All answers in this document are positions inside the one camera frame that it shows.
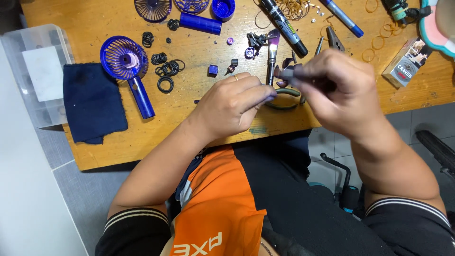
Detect person's right hand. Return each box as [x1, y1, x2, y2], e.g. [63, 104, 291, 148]
[280, 49, 387, 143]

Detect person's left hand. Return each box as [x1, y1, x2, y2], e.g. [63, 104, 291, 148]
[192, 72, 278, 143]

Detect small dark purple part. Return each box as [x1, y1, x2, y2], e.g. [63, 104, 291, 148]
[274, 64, 303, 81]

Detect purple bristle paintbrush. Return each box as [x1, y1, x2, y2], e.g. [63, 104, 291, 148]
[266, 29, 281, 87]

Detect black marker pen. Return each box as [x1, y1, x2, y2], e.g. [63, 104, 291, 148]
[260, 0, 309, 58]

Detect small silver metal bits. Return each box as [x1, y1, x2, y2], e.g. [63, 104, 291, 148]
[310, 3, 326, 24]

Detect blue marker pen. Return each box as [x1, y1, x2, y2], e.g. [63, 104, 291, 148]
[320, 0, 364, 38]

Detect black metal clip parts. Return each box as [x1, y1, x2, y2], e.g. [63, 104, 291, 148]
[247, 32, 277, 48]

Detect pile of tan rubber bands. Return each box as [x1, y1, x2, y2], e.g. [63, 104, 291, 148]
[275, 0, 311, 21]

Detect scattered tan rubber bands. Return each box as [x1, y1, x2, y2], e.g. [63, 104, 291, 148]
[361, 0, 404, 63]

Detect thin dark rubber band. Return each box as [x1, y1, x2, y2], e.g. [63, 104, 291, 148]
[254, 9, 273, 30]

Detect small dark motor part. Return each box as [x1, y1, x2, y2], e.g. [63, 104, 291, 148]
[225, 58, 239, 76]

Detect grey cigarette pack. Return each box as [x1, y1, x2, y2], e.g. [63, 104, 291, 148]
[381, 37, 433, 88]

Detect blue round cap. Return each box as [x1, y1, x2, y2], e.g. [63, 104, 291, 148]
[211, 0, 236, 22]

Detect blue plastic tube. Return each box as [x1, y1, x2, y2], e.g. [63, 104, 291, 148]
[179, 12, 223, 36]

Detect black lever with teal grip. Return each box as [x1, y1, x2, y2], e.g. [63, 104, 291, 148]
[319, 152, 360, 215]

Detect pink and teal round object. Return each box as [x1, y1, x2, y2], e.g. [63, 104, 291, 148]
[418, 0, 455, 58]

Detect blue patterned fan cover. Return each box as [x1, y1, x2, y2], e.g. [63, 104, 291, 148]
[173, 0, 210, 15]

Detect orange and black shirt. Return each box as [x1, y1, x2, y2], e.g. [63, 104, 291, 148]
[95, 130, 455, 256]

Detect scatter of black rubber rings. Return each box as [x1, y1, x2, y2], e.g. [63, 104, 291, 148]
[141, 18, 186, 94]

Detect blue fan grille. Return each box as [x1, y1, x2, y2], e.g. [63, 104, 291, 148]
[134, 0, 173, 23]

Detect blue handheld fan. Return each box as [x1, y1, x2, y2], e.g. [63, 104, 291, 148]
[100, 35, 156, 120]

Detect dark blue cloth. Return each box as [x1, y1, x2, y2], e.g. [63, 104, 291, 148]
[63, 63, 129, 145]

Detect clear plastic organizer box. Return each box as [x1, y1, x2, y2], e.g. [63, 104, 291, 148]
[0, 24, 75, 129]

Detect green handled long-nose pliers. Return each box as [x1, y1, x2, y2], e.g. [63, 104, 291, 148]
[264, 26, 346, 111]

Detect black green device with cable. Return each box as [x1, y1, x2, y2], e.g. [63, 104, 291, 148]
[383, 0, 433, 25]

